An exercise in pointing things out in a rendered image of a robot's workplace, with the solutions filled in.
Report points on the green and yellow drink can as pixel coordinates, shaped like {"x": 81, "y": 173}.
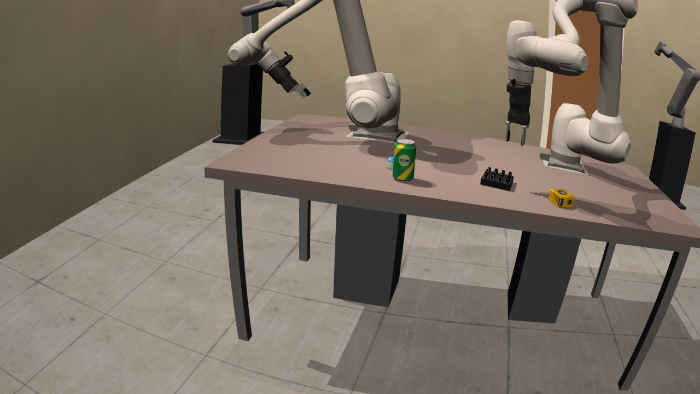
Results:
{"x": 404, "y": 160}

